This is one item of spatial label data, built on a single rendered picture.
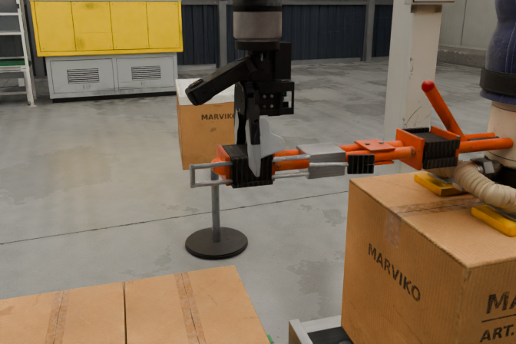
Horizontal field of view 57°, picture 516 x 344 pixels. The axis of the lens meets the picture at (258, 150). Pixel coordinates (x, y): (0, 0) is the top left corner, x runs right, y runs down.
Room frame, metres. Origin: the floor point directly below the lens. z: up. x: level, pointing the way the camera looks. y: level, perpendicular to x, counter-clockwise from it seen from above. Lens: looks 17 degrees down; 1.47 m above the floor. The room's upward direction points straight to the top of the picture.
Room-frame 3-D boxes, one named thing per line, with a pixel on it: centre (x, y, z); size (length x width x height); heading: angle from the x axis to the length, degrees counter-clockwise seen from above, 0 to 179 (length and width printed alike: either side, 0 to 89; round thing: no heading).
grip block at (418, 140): (0.86, -0.32, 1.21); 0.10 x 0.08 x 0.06; 16
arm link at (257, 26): (0.77, 0.00, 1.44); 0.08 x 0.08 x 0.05
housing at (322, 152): (0.80, -0.11, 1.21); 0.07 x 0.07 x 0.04; 16
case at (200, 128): (2.75, 0.26, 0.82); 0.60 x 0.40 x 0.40; 11
